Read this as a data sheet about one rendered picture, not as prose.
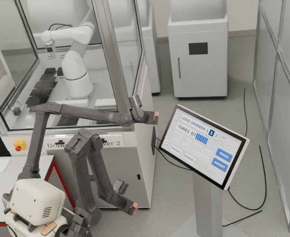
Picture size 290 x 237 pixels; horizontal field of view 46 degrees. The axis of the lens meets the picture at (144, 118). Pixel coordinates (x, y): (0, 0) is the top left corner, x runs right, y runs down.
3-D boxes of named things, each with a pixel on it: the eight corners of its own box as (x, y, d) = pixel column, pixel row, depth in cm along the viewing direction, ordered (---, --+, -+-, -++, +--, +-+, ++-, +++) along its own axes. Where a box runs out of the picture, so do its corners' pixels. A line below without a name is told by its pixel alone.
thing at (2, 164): (3, 172, 251) (3, 171, 250) (-7, 173, 253) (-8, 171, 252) (11, 160, 261) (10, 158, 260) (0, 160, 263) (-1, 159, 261)
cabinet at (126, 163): (152, 212, 297) (139, 146, 247) (42, 213, 313) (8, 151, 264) (159, 138, 370) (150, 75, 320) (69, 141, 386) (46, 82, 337)
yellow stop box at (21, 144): (25, 151, 255) (21, 144, 250) (16, 151, 256) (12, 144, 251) (27, 146, 259) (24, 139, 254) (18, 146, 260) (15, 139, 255)
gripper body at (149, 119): (136, 110, 181) (131, 108, 174) (154, 111, 178) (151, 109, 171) (135, 122, 180) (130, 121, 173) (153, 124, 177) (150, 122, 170)
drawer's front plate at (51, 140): (82, 148, 251) (79, 137, 245) (45, 149, 256) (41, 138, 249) (83, 146, 253) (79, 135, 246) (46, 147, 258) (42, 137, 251)
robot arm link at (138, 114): (134, 121, 166) (145, 116, 165) (129, 108, 168) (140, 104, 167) (138, 122, 173) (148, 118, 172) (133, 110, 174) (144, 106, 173)
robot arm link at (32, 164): (43, 102, 186) (34, 98, 176) (66, 106, 183) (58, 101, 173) (26, 185, 180) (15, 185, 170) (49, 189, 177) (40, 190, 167)
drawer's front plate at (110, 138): (124, 146, 246) (121, 135, 240) (86, 148, 251) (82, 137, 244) (125, 145, 248) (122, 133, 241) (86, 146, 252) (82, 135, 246)
